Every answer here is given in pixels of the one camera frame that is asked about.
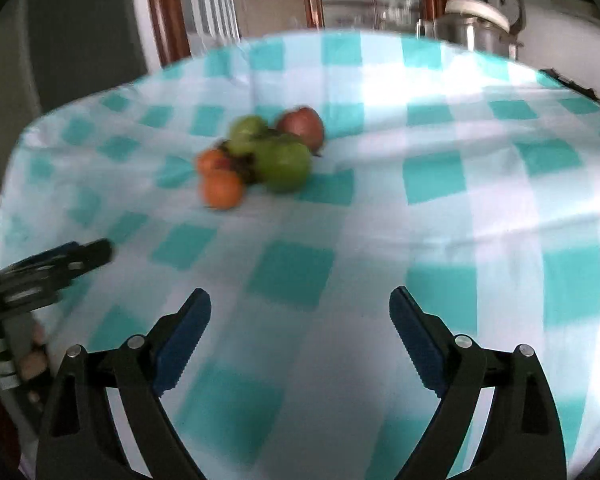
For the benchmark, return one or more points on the small red fruit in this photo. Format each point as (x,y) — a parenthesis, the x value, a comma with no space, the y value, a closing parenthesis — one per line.
(212,160)

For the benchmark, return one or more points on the dark grey cabinet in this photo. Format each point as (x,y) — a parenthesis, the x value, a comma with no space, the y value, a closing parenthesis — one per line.
(55,51)

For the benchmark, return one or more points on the wooden door frame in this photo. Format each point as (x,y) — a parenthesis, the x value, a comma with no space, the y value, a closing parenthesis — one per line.
(167,21)

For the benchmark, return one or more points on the teal white checkered tablecloth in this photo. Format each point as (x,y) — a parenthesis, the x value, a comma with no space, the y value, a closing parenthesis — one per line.
(471,180)

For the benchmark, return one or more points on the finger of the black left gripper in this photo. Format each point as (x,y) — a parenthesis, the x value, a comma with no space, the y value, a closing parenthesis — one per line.
(87,258)
(48,256)

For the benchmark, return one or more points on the silver rice cooker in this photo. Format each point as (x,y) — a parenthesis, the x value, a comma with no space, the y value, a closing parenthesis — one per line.
(489,26)

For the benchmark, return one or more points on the small green fruit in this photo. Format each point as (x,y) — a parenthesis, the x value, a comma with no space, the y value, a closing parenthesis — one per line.
(244,134)

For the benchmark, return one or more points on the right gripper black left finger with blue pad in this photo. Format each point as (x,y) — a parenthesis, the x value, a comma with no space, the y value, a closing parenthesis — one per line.
(78,438)

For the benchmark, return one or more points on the large green tomato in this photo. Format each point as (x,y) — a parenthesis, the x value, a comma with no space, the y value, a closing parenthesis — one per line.
(283,166)

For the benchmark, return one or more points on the red apple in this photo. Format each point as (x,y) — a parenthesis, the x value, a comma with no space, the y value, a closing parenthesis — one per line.
(305,123)

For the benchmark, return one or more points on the person's left hand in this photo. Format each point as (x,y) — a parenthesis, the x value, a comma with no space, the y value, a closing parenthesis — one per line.
(29,375)

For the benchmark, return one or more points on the orange tangerine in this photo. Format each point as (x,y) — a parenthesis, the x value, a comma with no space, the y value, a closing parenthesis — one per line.
(222,189)

